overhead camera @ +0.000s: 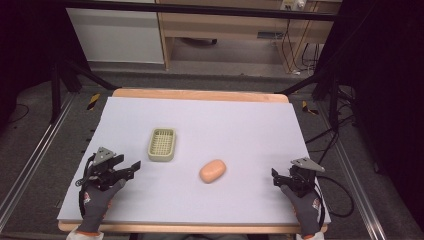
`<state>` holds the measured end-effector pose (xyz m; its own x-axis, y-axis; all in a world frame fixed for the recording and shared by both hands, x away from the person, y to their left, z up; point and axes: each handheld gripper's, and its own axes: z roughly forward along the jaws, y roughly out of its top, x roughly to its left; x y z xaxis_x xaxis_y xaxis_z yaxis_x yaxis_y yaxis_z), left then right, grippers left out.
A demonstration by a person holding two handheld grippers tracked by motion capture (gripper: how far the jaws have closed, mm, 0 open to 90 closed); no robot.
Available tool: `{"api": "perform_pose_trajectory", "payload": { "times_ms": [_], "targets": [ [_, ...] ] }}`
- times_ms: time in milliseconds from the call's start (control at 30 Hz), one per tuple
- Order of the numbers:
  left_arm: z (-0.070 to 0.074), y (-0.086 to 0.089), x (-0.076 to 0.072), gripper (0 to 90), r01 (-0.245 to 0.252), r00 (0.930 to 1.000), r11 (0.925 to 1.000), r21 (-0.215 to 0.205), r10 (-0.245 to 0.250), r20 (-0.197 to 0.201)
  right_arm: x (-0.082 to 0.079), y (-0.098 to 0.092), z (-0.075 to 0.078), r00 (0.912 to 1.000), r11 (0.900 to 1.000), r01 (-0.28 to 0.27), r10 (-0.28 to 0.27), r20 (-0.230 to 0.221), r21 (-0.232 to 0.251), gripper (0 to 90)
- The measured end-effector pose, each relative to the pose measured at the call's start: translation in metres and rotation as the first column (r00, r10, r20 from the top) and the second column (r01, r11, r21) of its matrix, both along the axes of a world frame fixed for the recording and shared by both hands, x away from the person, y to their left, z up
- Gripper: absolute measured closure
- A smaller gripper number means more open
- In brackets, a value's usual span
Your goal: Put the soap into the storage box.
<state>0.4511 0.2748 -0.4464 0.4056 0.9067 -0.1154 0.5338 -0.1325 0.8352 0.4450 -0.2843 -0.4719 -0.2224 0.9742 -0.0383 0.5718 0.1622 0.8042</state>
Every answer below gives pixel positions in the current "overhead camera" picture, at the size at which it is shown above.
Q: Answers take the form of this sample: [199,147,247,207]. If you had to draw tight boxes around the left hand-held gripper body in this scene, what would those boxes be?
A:
[87,146,129,192]

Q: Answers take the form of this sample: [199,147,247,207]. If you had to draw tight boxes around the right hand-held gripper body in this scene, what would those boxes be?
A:
[280,157,326,199]

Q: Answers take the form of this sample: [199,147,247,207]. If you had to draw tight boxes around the beige slatted soap dish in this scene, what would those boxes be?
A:
[147,127,177,163]

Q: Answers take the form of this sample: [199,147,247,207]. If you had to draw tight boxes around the orange bread roll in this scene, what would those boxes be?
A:
[198,158,228,185]

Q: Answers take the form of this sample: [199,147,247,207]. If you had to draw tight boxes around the person's right hand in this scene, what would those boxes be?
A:
[280,184,324,238]

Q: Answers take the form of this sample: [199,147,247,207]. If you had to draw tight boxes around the person's left hand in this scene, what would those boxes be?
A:
[76,178,128,235]

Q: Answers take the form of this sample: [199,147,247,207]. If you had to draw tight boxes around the yellow black hazard tape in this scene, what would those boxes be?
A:
[301,100,320,116]
[86,92,102,112]

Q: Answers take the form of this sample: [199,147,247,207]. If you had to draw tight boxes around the white table mat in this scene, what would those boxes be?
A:
[57,96,332,227]

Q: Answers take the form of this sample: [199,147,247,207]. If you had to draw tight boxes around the black metal stand leg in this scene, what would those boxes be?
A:
[273,64,342,132]
[49,59,118,125]

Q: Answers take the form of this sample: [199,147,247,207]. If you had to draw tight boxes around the white cabinet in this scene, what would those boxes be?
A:
[65,7,165,65]

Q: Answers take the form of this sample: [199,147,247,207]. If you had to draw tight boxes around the black curtain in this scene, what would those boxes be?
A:
[0,0,91,129]
[314,0,424,231]

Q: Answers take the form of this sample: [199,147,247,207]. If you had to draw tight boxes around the wooden desk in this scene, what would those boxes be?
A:
[155,0,343,74]

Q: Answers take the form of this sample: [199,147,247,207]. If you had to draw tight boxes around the white power strip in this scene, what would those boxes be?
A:
[280,0,307,11]

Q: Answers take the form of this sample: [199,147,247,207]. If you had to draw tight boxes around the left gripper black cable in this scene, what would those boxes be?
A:
[75,154,97,219]

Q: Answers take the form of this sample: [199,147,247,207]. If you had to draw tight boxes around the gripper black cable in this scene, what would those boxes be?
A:
[313,175,355,231]
[75,154,97,219]

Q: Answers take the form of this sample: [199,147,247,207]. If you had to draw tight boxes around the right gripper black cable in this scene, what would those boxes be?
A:
[313,175,355,231]

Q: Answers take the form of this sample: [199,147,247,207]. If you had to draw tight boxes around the aluminium floor rail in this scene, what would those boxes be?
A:
[318,99,383,240]
[0,92,77,232]

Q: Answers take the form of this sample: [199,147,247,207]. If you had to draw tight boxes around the black floor cables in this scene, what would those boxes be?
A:
[303,84,356,166]

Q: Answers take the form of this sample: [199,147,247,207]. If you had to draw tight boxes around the thin black floor cable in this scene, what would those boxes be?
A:
[8,103,31,125]

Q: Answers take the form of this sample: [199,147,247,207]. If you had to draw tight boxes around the cables under wooden desk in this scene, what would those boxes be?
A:
[280,19,322,76]

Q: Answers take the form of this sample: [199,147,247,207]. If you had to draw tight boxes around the black horizontal frame bar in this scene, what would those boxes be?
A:
[61,0,338,22]

